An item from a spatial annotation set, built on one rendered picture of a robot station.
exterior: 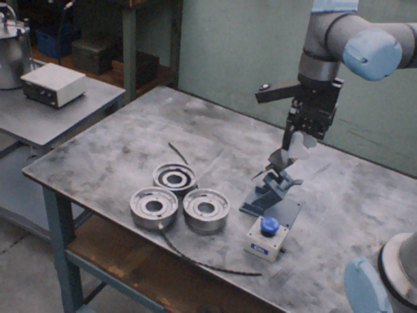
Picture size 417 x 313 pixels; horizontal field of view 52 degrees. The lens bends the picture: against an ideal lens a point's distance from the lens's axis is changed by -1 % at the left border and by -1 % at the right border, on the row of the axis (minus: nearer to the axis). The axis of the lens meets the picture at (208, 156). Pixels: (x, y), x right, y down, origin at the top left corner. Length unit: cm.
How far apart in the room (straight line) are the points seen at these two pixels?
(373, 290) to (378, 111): 190
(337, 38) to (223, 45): 199
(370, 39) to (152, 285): 81
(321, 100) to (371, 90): 162
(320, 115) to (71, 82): 102
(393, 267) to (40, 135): 115
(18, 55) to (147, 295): 101
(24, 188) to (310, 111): 145
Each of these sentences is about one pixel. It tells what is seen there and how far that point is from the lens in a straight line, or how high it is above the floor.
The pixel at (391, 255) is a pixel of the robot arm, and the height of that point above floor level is 105.
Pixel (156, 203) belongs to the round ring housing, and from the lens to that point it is 101.
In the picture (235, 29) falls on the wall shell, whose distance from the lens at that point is 265.
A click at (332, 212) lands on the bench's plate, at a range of 111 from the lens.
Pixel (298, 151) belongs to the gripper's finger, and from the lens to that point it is 92.
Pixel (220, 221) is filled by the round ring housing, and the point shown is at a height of 83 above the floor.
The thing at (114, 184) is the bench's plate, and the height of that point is 80.
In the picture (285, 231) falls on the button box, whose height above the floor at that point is 84.
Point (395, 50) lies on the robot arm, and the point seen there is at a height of 127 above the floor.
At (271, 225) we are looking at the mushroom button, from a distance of 91.
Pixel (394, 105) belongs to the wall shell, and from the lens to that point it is 249.
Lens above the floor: 150
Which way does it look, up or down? 36 degrees down
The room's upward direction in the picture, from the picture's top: 7 degrees clockwise
